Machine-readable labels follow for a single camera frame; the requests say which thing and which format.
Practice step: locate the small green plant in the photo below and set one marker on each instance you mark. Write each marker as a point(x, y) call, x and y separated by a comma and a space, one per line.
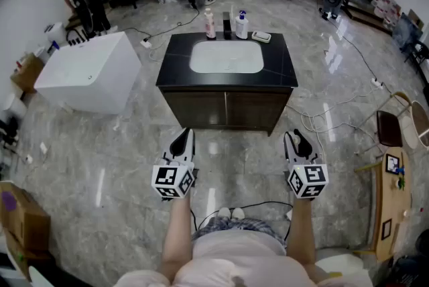
point(401, 183)

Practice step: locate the person's right forearm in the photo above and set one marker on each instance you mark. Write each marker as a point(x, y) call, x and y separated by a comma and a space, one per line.
point(301, 235)

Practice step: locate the person's light shirt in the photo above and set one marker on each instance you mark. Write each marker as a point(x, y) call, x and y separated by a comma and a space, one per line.
point(241, 262)

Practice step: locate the white trash bin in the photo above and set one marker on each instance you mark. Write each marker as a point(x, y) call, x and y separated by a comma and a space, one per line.
point(54, 32)

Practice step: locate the cardboard box with purple mark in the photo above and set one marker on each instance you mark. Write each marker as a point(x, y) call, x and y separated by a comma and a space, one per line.
point(23, 218)

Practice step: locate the white pump bottle blue top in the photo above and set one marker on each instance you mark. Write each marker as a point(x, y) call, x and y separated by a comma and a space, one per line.
point(241, 27)

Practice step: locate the person's plaid skirt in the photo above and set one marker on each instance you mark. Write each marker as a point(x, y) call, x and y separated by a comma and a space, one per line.
point(234, 227)

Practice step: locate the person's white shoes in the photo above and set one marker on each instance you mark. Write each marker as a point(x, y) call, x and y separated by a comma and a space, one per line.
point(231, 213)

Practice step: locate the dark wooden vanity cabinet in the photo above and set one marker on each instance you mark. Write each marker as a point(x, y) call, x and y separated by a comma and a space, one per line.
point(201, 108)

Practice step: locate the pink soap bottle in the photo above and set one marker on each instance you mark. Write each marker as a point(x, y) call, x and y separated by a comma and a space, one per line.
point(210, 25)

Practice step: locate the white bathtub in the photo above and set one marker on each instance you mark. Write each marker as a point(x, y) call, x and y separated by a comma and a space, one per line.
point(87, 74)

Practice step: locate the white soap dish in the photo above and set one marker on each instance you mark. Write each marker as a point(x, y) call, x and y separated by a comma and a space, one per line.
point(261, 36)

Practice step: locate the black picture frame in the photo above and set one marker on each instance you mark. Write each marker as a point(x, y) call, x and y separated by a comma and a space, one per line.
point(391, 163)
point(386, 229)

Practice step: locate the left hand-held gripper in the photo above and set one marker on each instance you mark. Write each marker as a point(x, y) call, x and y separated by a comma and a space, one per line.
point(174, 178)

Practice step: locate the person's left forearm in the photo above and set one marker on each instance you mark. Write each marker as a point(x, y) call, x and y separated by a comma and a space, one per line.
point(177, 235)

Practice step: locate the white sink basin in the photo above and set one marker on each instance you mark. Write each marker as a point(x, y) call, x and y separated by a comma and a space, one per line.
point(226, 57)

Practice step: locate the chair with brown seat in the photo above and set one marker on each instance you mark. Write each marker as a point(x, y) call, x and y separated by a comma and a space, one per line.
point(388, 128)

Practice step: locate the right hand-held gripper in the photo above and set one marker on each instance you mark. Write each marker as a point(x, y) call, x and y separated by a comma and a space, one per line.
point(310, 180)

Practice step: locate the black chair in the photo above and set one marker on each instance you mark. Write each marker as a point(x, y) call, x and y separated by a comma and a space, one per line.
point(417, 56)

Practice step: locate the white power strip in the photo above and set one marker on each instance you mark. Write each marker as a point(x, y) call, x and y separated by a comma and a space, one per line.
point(377, 82)
point(145, 43)

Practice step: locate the round wooden side table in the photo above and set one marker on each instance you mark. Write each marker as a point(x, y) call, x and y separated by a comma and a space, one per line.
point(392, 205)

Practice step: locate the black sink countertop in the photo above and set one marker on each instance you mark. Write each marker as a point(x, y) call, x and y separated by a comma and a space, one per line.
point(174, 71)

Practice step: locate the white round seat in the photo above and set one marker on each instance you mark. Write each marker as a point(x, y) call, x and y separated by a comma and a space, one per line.
point(409, 131)

